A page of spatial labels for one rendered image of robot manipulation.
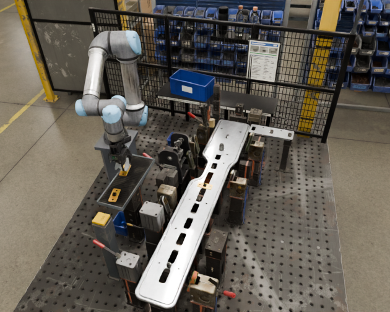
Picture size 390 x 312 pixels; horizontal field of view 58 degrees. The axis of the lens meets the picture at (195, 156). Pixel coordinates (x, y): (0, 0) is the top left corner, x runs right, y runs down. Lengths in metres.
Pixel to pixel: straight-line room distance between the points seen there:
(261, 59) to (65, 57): 2.69
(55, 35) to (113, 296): 3.29
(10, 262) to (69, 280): 1.21
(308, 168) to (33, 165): 2.73
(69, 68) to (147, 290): 3.49
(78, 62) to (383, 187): 3.58
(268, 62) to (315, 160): 0.78
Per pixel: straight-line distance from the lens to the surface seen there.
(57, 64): 4.71
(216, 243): 1.66
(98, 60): 1.80
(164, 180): 1.86
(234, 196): 2.00
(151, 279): 1.61
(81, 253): 2.15
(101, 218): 1.65
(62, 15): 4.38
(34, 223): 3.39
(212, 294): 1.50
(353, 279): 2.97
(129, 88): 1.93
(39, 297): 2.07
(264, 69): 2.60
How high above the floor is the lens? 2.38
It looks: 40 degrees down
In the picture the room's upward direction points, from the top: 1 degrees counter-clockwise
